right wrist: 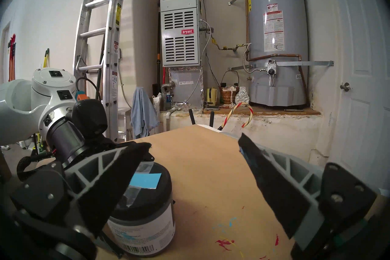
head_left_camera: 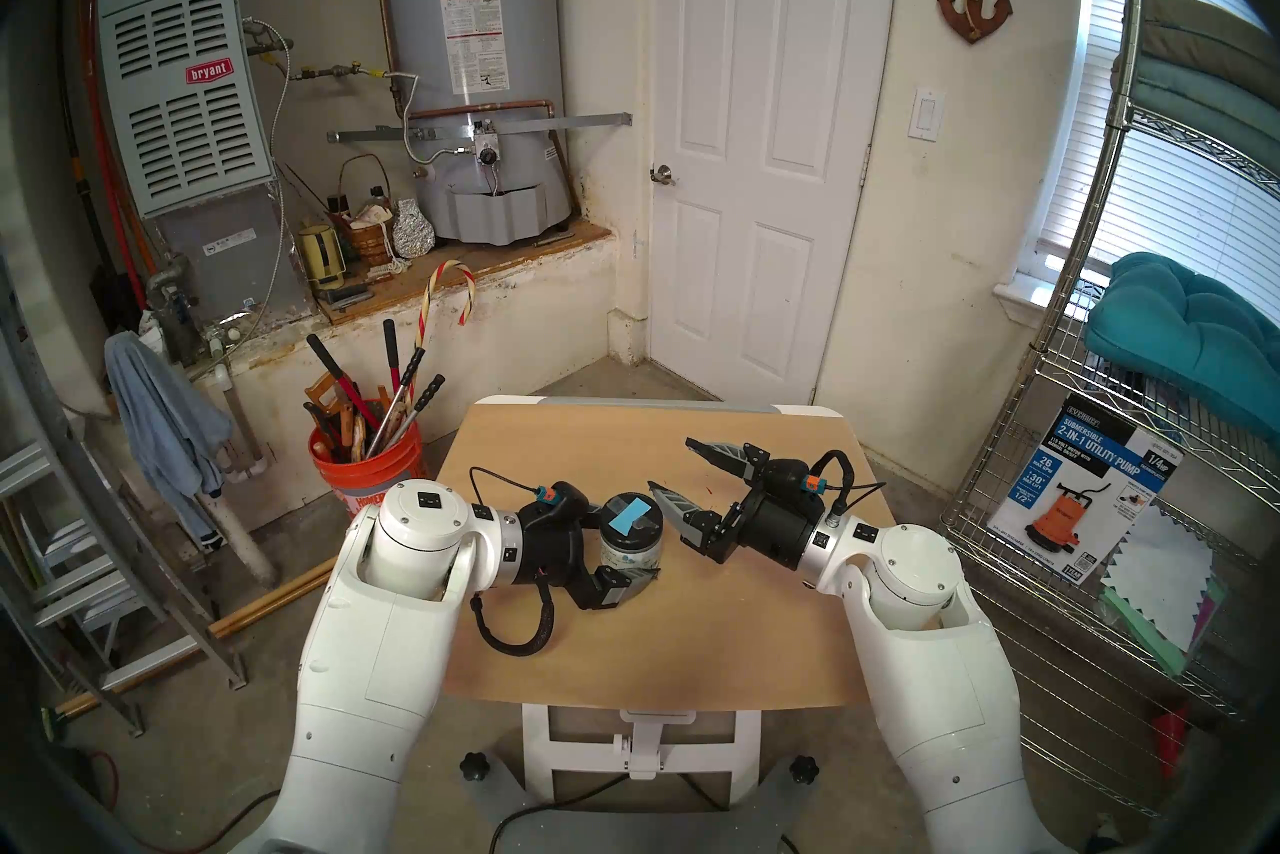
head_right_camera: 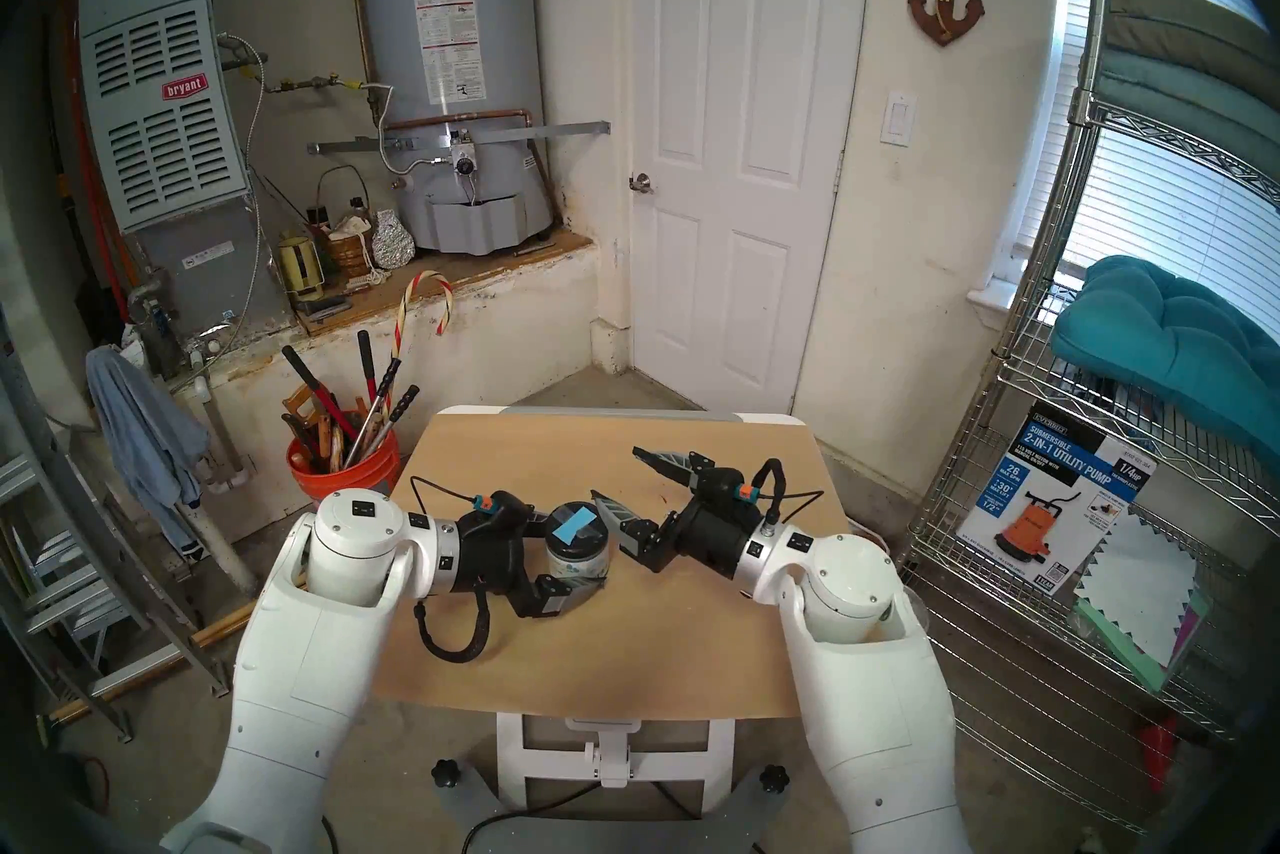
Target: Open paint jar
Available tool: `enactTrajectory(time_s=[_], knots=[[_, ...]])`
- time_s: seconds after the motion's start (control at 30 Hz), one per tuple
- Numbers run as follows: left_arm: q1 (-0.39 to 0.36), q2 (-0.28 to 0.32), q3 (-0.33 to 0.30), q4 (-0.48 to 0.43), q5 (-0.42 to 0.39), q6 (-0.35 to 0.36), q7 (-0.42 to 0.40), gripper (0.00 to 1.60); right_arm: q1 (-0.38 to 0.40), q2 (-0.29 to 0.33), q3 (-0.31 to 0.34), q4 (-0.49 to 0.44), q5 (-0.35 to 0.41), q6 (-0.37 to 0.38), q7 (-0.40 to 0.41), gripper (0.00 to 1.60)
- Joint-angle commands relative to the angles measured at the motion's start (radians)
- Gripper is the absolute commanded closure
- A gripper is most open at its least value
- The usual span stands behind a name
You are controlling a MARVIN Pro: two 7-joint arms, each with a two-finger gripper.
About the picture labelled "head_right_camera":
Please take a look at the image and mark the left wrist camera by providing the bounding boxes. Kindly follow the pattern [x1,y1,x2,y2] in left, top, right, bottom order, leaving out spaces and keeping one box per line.
[470,492,538,525]

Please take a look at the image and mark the white window sill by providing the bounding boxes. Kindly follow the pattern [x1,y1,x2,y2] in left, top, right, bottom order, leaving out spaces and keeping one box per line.
[967,277,1031,331]

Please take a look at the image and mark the black jar lid blue tape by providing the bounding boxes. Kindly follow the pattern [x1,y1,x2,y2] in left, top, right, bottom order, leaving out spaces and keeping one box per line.
[545,502,612,559]

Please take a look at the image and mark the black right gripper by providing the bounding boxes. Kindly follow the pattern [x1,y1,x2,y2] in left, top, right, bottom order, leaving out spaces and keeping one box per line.
[590,447,768,579]

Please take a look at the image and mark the striped candy cane decoration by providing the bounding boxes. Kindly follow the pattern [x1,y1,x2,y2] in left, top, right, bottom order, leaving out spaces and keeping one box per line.
[375,270,456,423]

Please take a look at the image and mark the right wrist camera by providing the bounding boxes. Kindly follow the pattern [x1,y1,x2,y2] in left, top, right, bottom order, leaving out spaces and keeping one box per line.
[690,465,763,510]

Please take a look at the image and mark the wooden saw handle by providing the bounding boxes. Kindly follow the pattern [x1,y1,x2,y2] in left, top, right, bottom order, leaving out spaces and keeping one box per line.
[282,384,326,473]

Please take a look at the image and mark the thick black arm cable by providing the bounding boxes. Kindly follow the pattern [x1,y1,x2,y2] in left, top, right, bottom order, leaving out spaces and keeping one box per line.
[413,582,491,665]

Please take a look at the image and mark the yellow kettle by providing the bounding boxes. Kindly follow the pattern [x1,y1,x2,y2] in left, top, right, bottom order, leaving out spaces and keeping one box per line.
[275,234,326,303]

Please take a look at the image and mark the black grip metal tool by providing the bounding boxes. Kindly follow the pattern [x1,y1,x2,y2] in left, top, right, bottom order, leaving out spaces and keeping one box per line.
[365,385,421,463]
[345,357,403,463]

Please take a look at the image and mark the crumpled foil bundle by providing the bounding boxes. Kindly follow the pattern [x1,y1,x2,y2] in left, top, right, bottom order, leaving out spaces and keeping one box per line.
[371,209,416,270]

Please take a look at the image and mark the utility pump box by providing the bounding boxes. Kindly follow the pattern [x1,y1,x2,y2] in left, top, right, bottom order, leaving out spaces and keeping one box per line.
[957,402,1159,598]

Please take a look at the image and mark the straight metal heater strap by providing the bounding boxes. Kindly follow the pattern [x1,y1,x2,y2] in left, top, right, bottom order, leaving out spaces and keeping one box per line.
[307,122,611,156]

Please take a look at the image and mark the brass gas pipe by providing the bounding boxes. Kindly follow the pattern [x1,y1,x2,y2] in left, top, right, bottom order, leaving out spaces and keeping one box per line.
[240,70,379,98]

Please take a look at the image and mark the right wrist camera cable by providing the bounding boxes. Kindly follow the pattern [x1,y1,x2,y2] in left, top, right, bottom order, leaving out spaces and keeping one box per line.
[750,458,826,525]

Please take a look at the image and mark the wooden pole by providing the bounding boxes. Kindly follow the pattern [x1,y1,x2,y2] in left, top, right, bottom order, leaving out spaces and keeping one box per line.
[45,577,306,725]

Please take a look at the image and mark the white paint jar dark label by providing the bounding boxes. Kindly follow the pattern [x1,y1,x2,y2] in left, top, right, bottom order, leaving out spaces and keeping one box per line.
[547,550,612,585]

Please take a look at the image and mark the chrome wire shelf rack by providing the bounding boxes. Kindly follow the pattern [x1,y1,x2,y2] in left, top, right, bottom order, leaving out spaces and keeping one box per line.
[905,0,1280,838]

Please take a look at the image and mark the small red object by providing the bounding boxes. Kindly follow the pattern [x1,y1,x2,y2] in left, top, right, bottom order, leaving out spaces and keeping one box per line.
[1135,717,1181,793]

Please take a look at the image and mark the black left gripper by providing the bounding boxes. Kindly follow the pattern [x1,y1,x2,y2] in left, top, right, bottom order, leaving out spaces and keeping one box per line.
[455,512,609,618]

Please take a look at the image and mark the grey green folded cushion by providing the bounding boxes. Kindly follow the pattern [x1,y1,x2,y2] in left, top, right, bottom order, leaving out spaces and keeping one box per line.
[1090,47,1280,183]

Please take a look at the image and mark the olive folded cushion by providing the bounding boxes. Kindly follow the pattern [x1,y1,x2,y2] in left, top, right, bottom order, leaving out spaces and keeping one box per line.
[1110,0,1280,78]

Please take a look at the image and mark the white PVC pipe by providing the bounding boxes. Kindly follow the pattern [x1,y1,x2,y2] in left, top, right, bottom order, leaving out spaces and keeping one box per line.
[185,377,261,593]

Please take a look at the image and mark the wooden platform board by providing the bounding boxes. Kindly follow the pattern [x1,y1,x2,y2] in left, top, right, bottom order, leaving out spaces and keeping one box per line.
[295,230,593,338]

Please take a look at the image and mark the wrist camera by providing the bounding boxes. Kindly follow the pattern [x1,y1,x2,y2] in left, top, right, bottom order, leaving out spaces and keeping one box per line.
[690,465,763,510]
[470,492,538,525]

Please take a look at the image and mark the blue hanging towel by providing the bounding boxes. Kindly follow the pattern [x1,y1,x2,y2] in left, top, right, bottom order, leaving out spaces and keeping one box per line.
[85,345,211,558]

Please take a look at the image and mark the white window blinds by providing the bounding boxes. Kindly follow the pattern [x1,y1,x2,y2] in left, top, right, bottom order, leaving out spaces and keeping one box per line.
[1010,0,1280,313]

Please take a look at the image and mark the white zigzag edged sheet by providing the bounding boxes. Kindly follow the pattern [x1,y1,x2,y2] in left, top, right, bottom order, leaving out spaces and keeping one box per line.
[1075,512,1198,653]

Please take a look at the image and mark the teal tufted cushion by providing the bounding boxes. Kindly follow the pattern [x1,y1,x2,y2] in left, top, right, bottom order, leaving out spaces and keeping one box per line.
[1050,255,1280,473]

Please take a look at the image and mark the long red black tool handle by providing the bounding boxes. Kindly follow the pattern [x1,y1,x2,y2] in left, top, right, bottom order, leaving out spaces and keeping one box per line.
[282,345,359,443]

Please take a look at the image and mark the grey Bryant furnace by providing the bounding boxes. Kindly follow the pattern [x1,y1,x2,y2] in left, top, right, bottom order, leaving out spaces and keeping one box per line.
[78,0,291,333]

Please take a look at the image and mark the green foam sheet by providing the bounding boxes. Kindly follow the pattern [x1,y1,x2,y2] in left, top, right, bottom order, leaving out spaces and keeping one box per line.
[1075,597,1211,695]

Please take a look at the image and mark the white panel door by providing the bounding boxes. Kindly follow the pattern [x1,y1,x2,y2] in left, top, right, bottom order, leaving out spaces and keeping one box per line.
[628,0,876,416]

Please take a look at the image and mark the wicker basket with handle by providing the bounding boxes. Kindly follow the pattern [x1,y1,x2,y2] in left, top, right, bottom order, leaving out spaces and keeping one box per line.
[315,165,373,278]

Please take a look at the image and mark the aluminium ladder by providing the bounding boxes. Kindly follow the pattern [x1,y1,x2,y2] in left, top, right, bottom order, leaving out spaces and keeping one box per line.
[0,302,231,743]

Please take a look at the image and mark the wooden top work table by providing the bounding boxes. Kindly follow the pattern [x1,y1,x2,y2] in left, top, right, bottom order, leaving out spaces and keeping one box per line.
[375,412,851,721]
[432,405,811,854]

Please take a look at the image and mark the flexible metal conduit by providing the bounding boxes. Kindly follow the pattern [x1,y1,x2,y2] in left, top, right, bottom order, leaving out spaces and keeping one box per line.
[200,34,269,358]

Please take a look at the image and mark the orange plastic bucket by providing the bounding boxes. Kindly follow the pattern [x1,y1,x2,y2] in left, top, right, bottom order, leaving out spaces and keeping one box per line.
[287,437,403,505]

